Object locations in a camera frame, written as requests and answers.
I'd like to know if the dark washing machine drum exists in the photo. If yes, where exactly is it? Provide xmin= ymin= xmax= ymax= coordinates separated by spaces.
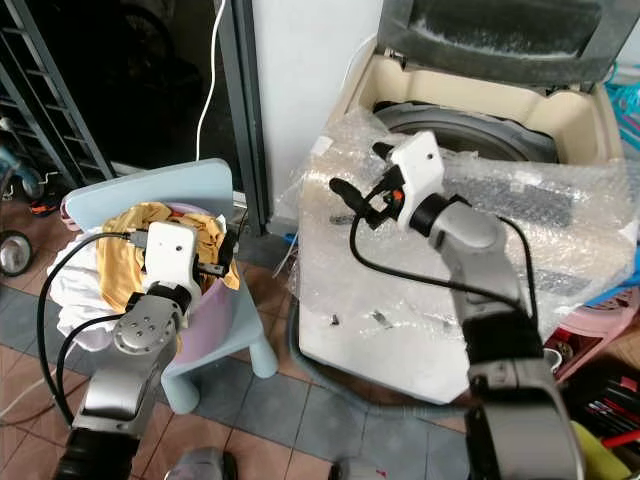
xmin=370 ymin=100 xmax=561 ymax=167

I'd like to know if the grey washing machine lid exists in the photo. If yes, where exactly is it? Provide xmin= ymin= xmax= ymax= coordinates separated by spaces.
xmin=375 ymin=0 xmax=640 ymax=93

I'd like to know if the white top-load washing machine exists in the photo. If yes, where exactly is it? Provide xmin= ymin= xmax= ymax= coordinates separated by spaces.
xmin=288 ymin=0 xmax=640 ymax=408

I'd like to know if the pink laundry basket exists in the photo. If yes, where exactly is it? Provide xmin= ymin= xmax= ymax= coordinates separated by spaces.
xmin=60 ymin=203 xmax=241 ymax=371

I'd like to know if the clear bubble wrap sheet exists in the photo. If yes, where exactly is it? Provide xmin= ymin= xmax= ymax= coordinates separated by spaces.
xmin=285 ymin=108 xmax=640 ymax=346

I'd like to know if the yellow garment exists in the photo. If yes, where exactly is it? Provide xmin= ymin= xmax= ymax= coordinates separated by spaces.
xmin=95 ymin=201 xmax=241 ymax=323

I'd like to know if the light blue plastic chair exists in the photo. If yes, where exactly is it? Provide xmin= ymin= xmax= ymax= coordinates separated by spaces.
xmin=64 ymin=157 xmax=281 ymax=417

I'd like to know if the white garment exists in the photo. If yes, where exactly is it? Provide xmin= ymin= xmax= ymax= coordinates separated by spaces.
xmin=56 ymin=245 xmax=123 ymax=341

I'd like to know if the red and black shoe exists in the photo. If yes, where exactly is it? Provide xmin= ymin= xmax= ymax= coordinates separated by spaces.
xmin=31 ymin=198 xmax=62 ymax=218

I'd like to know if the blue child tricycle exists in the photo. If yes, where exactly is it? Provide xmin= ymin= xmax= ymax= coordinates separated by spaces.
xmin=0 ymin=118 xmax=37 ymax=279

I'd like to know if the grey left robot foot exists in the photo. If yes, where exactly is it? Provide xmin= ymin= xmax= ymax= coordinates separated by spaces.
xmin=164 ymin=447 xmax=227 ymax=480

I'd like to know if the black metal rack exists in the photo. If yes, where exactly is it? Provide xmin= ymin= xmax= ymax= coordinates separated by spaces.
xmin=0 ymin=0 xmax=118 ymax=193

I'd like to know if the cyan plastic item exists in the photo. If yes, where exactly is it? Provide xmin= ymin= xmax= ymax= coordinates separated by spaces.
xmin=604 ymin=78 xmax=640 ymax=153

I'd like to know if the pink plastic tub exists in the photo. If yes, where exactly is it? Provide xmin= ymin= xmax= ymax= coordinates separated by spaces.
xmin=548 ymin=298 xmax=640 ymax=383

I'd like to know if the red and black tool case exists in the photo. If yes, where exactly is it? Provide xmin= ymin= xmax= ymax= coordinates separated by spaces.
xmin=558 ymin=352 xmax=640 ymax=453

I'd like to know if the yellow plastic item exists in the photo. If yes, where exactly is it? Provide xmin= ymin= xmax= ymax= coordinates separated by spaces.
xmin=568 ymin=420 xmax=638 ymax=480

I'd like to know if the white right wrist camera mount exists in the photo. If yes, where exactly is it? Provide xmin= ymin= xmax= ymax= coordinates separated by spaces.
xmin=389 ymin=129 xmax=448 ymax=233

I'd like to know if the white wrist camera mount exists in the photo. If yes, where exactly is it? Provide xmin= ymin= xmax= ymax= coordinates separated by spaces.
xmin=389 ymin=129 xmax=448 ymax=233
xmin=142 ymin=220 xmax=203 ymax=292

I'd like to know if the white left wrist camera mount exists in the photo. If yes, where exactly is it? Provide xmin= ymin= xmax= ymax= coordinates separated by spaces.
xmin=142 ymin=220 xmax=203 ymax=292

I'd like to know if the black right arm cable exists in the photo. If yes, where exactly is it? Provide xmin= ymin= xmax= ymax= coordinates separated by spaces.
xmin=349 ymin=196 xmax=541 ymax=313

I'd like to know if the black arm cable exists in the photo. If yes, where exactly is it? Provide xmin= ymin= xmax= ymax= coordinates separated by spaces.
xmin=349 ymin=196 xmax=541 ymax=313
xmin=37 ymin=230 xmax=151 ymax=421

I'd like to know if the grey door frame post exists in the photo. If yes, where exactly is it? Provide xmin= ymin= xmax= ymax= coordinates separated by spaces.
xmin=224 ymin=0 xmax=273 ymax=238

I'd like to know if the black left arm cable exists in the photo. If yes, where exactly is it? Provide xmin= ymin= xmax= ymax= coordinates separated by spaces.
xmin=37 ymin=230 xmax=151 ymax=421

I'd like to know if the thin white hanging cable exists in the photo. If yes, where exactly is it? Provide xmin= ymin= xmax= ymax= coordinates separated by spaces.
xmin=194 ymin=0 xmax=227 ymax=163

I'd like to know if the white floor cable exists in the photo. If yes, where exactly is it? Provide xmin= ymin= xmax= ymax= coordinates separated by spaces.
xmin=0 ymin=372 xmax=53 ymax=423

